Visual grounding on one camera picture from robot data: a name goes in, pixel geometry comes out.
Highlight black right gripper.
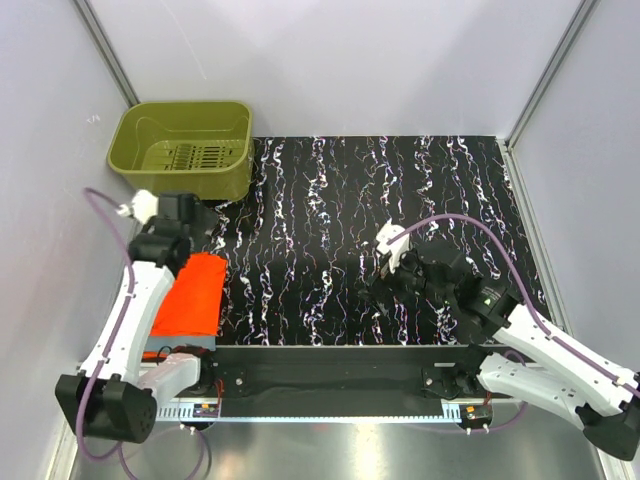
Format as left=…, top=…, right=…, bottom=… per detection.
left=358, top=244, right=454, bottom=315

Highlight orange t shirt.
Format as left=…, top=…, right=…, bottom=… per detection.
left=150, top=253, right=228, bottom=337

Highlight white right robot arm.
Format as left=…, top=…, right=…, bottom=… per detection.
left=361, top=223, right=639, bottom=461

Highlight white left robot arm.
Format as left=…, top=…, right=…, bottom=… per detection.
left=55, top=187, right=216, bottom=449

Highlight olive green plastic basket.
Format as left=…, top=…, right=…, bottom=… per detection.
left=107, top=101, right=254, bottom=202

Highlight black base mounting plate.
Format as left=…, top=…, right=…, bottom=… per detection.
left=180, top=346, right=472, bottom=421

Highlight black marble pattern mat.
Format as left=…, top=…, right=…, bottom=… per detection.
left=199, top=136, right=547, bottom=346

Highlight folded grey-blue t shirt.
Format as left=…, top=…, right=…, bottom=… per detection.
left=144, top=335, right=216, bottom=353

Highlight folded orange t shirt underneath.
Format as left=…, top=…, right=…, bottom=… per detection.
left=142, top=352, right=166, bottom=363

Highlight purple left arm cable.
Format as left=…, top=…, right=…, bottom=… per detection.
left=74, top=187, right=216, bottom=476

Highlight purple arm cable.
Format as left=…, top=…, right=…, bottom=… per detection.
left=389, top=213, right=640, bottom=436
left=74, top=187, right=216, bottom=476

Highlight aluminium front rail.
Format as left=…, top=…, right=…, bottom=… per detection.
left=64, top=362, right=611, bottom=421

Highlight left aluminium frame post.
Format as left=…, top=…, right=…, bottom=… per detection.
left=71, top=0, right=140, bottom=108

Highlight aluminium frame post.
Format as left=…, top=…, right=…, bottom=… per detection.
left=71, top=0, right=140, bottom=108
left=504, top=0, right=600, bottom=151

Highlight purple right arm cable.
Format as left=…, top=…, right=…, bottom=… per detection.
left=389, top=213, right=640, bottom=436

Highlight right aluminium frame post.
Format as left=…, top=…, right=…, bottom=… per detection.
left=504, top=0, right=600, bottom=151

